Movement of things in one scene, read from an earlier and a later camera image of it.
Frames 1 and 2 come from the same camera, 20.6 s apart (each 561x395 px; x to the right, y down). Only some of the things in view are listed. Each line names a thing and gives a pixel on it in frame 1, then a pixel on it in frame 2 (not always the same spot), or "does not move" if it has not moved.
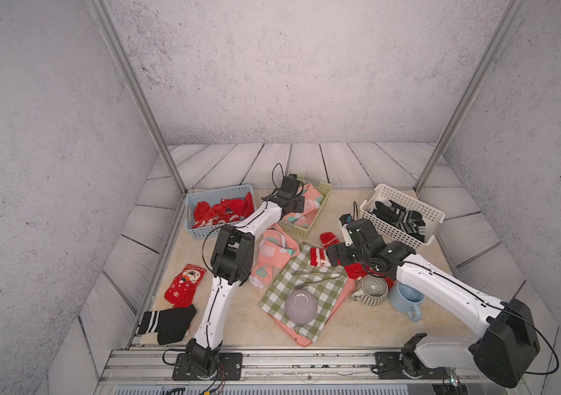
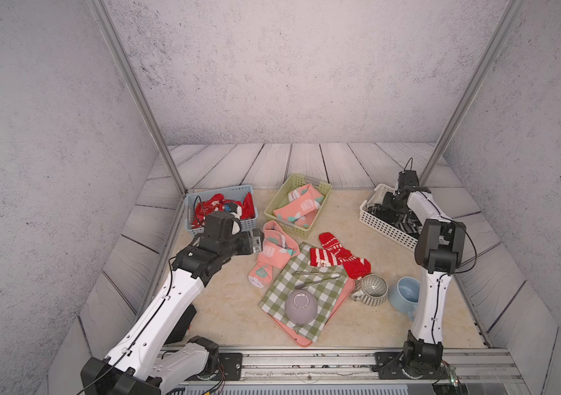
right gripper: (342, 258) -> (387, 203)
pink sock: (302, 220) does not move
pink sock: (276, 246) does not move
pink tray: (301, 337) does not move
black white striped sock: (410, 222) does not move
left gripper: (300, 206) -> (257, 241)
